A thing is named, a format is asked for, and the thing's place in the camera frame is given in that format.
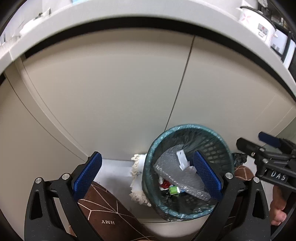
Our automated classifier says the red mesh net bag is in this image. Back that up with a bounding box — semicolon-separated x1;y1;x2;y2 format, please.
160;180;171;189

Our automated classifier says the clear bubble wrap sheet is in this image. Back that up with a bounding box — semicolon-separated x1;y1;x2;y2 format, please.
154;148;211;201

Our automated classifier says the small clear plastic bag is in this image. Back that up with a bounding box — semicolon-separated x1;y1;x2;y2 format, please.
176;150;197;174

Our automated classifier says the green mesh trash bin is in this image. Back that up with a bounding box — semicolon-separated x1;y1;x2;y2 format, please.
142;124;234;221

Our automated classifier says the black kitchen rack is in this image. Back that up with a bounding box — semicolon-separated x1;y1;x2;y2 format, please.
257;0;296;63

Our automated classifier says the right hand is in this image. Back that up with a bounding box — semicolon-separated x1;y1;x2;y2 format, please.
269;186;287;226

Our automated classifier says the black plastic bag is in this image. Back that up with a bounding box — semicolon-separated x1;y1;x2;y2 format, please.
232;153;248;168

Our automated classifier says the white mop head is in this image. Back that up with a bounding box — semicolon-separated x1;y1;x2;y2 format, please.
130;154;151;207

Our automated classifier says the white microwave oven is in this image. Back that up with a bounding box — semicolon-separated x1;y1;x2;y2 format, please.
271;30;295;69

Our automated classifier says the white rice cooker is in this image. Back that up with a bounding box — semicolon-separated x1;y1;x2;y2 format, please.
237;6;276;47

